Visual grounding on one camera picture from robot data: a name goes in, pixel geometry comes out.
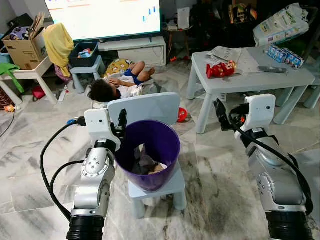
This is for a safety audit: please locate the small pale grey plastic table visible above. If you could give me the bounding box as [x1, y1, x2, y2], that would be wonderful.
[186, 45, 320, 135]

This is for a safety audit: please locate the light blue child chair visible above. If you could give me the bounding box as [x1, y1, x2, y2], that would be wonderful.
[106, 92, 189, 220]

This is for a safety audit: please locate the dark blue storage basket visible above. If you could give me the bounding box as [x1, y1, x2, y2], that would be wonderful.
[68, 41, 101, 69]

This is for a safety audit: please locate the red plush toy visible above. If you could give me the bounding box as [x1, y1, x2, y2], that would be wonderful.
[205, 60, 237, 80]

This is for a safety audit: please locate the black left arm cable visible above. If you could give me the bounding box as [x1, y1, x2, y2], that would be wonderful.
[39, 117, 89, 221]

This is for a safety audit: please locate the crumpled grey paper trash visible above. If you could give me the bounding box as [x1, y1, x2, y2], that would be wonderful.
[131, 144, 169, 176]

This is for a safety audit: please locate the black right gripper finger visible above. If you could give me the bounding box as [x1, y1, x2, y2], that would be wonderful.
[213, 98, 233, 132]

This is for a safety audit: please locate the grey remote control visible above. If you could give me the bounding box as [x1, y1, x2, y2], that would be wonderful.
[257, 65, 290, 75]

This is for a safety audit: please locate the green cloth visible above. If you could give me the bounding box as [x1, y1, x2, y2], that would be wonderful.
[0, 62, 25, 94]

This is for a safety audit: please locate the blue drink carton pack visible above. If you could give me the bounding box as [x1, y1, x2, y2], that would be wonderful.
[264, 44, 305, 70]

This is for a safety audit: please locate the small round wooden side table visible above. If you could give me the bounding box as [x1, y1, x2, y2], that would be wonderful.
[164, 22, 195, 64]

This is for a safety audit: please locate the folded newspaper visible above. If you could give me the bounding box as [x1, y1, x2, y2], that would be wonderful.
[205, 46, 244, 65]

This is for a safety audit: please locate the light blue plastic stool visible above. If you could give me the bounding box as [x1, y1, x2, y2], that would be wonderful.
[69, 55, 107, 95]

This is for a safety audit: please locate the white low table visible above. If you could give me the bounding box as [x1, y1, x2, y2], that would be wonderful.
[0, 55, 59, 106]

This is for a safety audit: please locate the large flat screen television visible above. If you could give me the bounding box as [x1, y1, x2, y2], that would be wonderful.
[44, 0, 162, 42]

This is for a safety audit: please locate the small child in blue shorts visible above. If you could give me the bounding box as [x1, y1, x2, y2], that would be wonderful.
[88, 60, 156, 104]

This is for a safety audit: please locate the yellow cloth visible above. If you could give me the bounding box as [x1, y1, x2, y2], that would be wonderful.
[42, 22, 75, 79]

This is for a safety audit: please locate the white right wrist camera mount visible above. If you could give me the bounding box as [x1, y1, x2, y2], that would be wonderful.
[244, 93, 277, 134]

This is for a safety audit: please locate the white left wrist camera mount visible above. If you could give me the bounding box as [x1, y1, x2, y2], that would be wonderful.
[83, 107, 121, 151]

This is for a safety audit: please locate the small red floor item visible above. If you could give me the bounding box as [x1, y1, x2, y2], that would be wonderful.
[30, 85, 47, 101]

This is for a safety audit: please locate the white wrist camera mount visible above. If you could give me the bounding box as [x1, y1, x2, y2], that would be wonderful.
[83, 107, 121, 151]
[244, 93, 277, 134]

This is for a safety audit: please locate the small orange toy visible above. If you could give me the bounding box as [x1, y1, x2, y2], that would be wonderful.
[2, 103, 16, 114]

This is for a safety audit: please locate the brown cardboard box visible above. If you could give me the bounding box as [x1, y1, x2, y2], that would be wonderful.
[1, 14, 50, 71]

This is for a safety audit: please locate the white green diaper pack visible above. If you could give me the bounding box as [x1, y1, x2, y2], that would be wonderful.
[252, 3, 310, 47]

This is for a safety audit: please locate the purple plastic rubbish bin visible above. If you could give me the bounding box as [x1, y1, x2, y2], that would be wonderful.
[114, 119, 182, 194]

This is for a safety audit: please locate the red plastic bowl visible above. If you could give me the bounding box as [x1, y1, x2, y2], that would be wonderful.
[176, 107, 189, 124]

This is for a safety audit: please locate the yellow patterned cushion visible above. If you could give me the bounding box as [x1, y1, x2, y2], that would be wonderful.
[103, 58, 132, 79]

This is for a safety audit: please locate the white television cabinet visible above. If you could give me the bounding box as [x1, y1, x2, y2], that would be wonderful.
[97, 36, 168, 69]

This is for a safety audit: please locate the white upright box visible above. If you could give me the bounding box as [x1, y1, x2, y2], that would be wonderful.
[177, 7, 192, 30]

